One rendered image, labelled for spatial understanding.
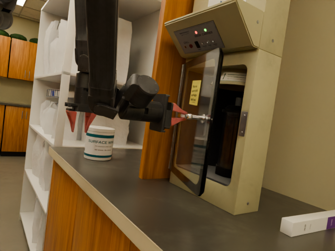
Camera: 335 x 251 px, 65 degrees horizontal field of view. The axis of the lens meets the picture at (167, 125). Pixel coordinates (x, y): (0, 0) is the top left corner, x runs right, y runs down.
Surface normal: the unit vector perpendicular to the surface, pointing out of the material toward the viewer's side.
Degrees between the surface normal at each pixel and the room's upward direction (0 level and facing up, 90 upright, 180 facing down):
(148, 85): 50
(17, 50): 90
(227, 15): 135
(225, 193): 90
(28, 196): 90
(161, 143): 90
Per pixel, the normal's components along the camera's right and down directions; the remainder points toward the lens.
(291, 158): -0.81, -0.08
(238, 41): -0.67, 0.64
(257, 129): 0.57, 0.12
